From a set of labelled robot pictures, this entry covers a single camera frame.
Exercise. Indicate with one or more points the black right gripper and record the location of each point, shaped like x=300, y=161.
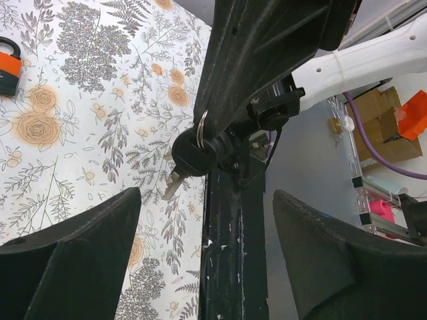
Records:
x=253, y=48

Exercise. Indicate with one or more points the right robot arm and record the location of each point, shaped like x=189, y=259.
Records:
x=329, y=73

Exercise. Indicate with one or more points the black head keys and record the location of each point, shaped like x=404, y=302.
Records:
x=195, y=155

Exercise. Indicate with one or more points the floral table mat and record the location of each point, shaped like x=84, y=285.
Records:
x=105, y=88

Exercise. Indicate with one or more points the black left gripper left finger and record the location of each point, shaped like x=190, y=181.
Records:
x=73, y=269

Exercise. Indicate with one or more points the orange plastic part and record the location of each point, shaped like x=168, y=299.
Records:
x=414, y=123

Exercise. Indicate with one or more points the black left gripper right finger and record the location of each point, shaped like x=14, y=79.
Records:
x=339, y=271

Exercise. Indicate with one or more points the orange black padlock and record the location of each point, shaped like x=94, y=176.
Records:
x=10, y=68

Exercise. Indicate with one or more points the cardboard boxes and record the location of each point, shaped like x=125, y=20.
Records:
x=377, y=112

